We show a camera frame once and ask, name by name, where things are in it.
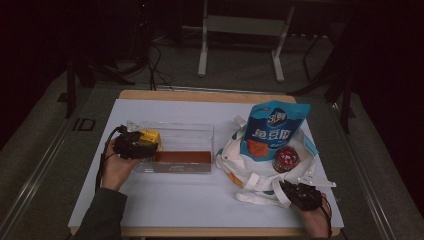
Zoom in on black floor cables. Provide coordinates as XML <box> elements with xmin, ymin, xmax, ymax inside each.
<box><xmin>113</xmin><ymin>33</ymin><xmax>174</xmax><ymax>92</ymax></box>

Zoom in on brown drink carton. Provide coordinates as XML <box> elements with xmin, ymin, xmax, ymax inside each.
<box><xmin>151</xmin><ymin>149</ymin><xmax>214</xmax><ymax>174</ymax></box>

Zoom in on white tote bag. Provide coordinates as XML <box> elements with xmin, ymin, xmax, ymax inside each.
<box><xmin>214</xmin><ymin>114</ymin><xmax>321</xmax><ymax>209</ymax></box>

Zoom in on blue snack pouch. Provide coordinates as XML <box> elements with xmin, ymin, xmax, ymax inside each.
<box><xmin>240</xmin><ymin>100</ymin><xmax>312</xmax><ymax>163</ymax></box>

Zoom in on white metal stand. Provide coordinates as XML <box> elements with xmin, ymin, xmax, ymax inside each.
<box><xmin>197</xmin><ymin>0</ymin><xmax>296</xmax><ymax>83</ymax></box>

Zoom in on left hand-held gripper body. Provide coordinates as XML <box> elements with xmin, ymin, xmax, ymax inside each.
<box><xmin>112</xmin><ymin>120</ymin><xmax>151</xmax><ymax>160</ymax></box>

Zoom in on yellow drink carton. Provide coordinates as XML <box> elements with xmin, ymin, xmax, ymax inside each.
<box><xmin>138</xmin><ymin>128</ymin><xmax>164</xmax><ymax>153</ymax></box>

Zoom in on black stand with legs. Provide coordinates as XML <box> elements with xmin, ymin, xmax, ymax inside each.
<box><xmin>56</xmin><ymin>56</ymin><xmax>136</xmax><ymax>119</ymax></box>
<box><xmin>288</xmin><ymin>33</ymin><xmax>356</xmax><ymax>134</ymax></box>

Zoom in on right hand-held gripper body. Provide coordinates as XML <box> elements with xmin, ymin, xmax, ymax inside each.
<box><xmin>287</xmin><ymin>173</ymin><xmax>337</xmax><ymax>212</ymax></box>

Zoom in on person's left hand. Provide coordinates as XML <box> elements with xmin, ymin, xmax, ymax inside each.
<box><xmin>100</xmin><ymin>138</ymin><xmax>143</xmax><ymax>192</ymax></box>

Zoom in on clear plastic container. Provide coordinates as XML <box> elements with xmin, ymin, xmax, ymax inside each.
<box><xmin>128</xmin><ymin>120</ymin><xmax>215</xmax><ymax>175</ymax></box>

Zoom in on red lid jar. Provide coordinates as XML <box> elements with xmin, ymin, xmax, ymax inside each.
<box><xmin>272</xmin><ymin>145</ymin><xmax>300</xmax><ymax>174</ymax></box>

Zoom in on person's right hand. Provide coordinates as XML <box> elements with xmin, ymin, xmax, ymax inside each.
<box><xmin>298</xmin><ymin>192</ymin><xmax>333</xmax><ymax>238</ymax></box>

